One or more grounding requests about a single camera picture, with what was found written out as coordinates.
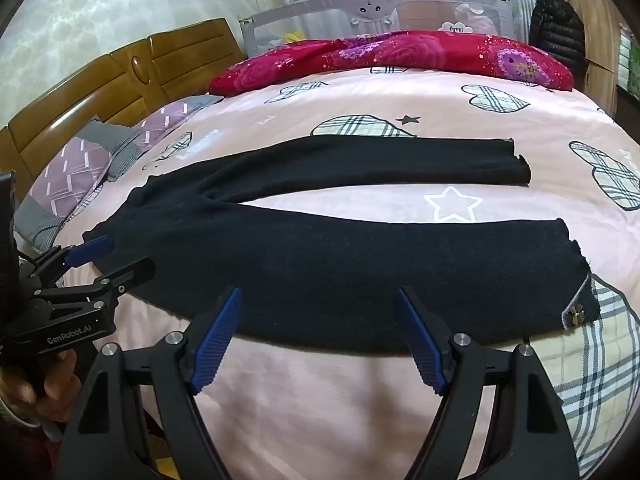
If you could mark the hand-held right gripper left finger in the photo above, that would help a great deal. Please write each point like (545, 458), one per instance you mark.
(215, 340)

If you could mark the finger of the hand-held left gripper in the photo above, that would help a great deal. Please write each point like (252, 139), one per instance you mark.
(127, 275)
(92, 250)

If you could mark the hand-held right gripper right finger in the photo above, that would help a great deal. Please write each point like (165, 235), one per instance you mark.
(422, 345)

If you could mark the black pants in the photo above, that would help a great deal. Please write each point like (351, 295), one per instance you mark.
(350, 270)

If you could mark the person's left forearm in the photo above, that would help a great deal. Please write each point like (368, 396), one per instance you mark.
(30, 452)

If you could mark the person's left hand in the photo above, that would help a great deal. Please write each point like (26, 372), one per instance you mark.
(60, 385)

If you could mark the purple grey pillow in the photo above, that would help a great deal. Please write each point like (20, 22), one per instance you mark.
(165, 117)
(70, 170)

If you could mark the pink heart-print bed sheet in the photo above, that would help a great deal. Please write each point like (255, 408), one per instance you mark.
(350, 420)

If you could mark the wooden headboard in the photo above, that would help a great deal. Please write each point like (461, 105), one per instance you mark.
(75, 90)

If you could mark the yellow toy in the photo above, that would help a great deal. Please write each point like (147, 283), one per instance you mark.
(294, 36)

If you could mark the red floral quilt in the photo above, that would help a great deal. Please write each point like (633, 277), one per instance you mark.
(400, 52)

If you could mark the black down jacket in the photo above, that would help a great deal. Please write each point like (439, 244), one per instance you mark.
(555, 30)

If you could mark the stack of green white boxes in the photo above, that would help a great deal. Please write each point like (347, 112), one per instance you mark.
(631, 65)

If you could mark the wooden wardrobe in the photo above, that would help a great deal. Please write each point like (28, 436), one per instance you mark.
(600, 20)

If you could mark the grey mesh bed rail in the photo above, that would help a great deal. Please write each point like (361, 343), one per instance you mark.
(325, 20)

